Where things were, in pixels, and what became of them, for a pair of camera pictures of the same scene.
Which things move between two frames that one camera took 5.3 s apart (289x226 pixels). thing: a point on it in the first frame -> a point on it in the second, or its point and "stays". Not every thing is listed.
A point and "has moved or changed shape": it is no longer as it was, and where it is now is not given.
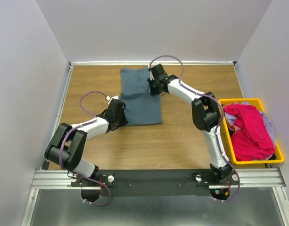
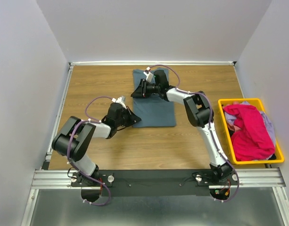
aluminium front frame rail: [260, 178] stays
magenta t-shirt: [253, 141] stays
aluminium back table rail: [88, 63] stays
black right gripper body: [153, 88] -> [150, 88]
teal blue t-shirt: [141, 107] has moved or changed shape
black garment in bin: [272, 157] stays
